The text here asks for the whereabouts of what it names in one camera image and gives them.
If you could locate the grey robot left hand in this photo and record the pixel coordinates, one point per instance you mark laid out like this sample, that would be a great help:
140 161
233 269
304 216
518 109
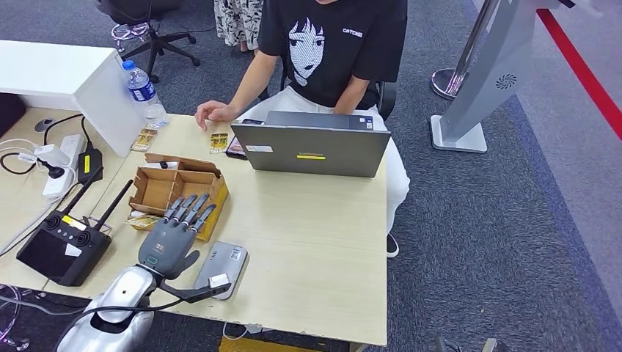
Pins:
167 245

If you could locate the person's right forearm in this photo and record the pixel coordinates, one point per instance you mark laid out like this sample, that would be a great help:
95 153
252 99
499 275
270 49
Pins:
250 82

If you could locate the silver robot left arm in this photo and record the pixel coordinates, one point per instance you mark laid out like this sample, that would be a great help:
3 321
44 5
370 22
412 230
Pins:
116 306

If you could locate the person's left forearm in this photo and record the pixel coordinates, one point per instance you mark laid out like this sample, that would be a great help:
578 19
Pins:
351 94

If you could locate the gold patterned card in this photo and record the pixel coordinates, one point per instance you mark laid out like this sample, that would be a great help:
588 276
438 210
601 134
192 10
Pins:
145 140
142 222
219 143

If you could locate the grey card reader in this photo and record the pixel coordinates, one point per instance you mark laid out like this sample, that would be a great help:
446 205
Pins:
221 267

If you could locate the person's right hand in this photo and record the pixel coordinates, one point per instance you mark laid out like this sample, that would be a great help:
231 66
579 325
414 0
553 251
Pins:
211 112

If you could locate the person in patterned garment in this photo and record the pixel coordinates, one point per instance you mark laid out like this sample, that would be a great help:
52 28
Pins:
238 22

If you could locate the open brown cardboard box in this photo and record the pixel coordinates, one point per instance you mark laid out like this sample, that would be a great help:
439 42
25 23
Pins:
165 187

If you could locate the black controller with antennas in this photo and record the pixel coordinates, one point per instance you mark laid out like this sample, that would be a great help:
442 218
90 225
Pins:
63 248

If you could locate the black power adapter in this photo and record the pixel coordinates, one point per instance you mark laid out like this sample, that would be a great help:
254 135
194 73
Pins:
90 165

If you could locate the black smartphone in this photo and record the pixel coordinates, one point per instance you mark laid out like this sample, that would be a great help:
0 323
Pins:
236 146

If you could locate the white power strip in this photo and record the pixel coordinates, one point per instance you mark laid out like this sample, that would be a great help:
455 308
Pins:
65 165

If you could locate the pale wooden desk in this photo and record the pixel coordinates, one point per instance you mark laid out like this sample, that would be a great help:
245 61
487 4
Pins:
301 252

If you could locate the white charger plug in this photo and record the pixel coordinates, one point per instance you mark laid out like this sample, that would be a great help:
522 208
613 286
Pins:
51 154

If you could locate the clear water bottle blue cap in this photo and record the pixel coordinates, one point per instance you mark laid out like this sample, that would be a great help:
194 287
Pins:
145 94

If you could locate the grey laptop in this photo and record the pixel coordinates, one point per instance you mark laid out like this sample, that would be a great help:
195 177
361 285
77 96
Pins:
311 150

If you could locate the grey round desk grommet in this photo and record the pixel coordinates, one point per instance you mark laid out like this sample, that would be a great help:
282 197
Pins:
44 125

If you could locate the white desk partition box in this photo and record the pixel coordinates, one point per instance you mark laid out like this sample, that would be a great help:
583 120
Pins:
58 73

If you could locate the black office chair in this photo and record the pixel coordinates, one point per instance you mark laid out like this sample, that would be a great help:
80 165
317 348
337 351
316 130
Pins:
155 34

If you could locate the black seat backrest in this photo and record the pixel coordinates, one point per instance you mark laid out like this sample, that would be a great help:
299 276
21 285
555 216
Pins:
387 99

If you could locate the grey kiosk stand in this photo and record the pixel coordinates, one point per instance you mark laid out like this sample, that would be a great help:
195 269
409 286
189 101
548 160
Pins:
491 73

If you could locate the red floor tape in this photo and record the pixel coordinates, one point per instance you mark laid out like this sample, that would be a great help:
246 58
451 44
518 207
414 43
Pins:
583 73

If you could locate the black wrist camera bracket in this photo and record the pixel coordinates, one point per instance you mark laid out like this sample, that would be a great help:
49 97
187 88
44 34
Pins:
189 293

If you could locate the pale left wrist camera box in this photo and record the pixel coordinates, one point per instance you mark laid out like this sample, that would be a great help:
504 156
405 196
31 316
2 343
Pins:
219 281

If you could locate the chrome stanchion post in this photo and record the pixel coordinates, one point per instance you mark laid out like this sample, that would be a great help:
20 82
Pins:
461 63

